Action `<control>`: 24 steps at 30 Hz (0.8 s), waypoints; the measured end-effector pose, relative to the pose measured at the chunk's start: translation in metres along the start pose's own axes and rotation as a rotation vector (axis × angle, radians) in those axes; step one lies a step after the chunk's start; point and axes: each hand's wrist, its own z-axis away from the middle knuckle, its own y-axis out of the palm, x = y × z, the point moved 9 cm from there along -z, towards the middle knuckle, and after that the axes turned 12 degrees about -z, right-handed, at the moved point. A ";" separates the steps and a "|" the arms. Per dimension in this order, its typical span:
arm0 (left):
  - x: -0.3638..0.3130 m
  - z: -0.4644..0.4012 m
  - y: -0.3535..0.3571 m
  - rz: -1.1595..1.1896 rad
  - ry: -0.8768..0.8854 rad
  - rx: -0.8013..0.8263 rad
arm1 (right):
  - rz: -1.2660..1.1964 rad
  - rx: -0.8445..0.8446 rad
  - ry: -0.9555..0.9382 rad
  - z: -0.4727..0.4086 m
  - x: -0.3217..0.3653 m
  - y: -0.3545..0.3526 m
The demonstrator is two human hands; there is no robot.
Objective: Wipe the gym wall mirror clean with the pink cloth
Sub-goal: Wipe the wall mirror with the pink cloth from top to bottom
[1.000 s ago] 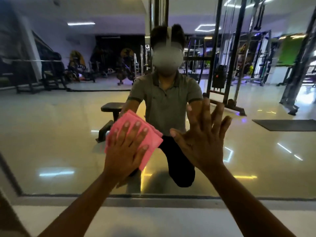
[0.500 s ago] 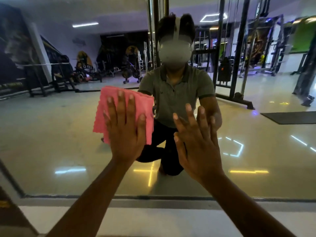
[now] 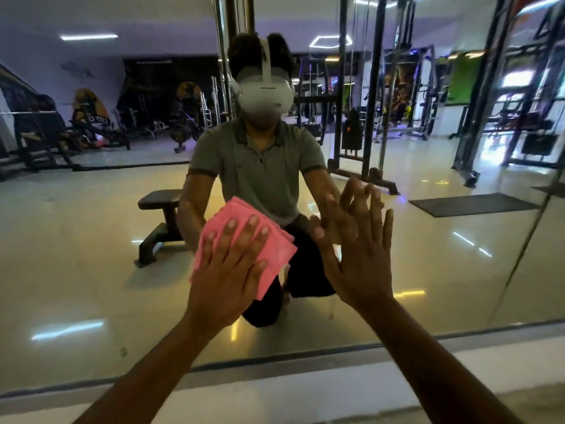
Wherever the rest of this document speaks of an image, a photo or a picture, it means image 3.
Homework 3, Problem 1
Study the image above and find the person's left hand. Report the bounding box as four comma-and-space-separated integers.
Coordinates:
185, 214, 270, 334

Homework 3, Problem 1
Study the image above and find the person's right hand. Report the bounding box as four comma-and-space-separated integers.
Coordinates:
312, 183, 395, 316

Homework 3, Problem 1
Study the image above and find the pink cloth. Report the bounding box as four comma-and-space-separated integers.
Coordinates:
188, 196, 299, 302

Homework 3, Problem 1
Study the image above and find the large wall mirror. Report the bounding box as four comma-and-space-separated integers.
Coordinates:
0, 0, 565, 396

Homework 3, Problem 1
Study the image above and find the person's left forearm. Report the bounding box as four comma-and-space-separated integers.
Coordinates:
72, 313, 212, 424

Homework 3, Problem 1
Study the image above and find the person's right forearm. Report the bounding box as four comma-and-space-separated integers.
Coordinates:
364, 297, 526, 424

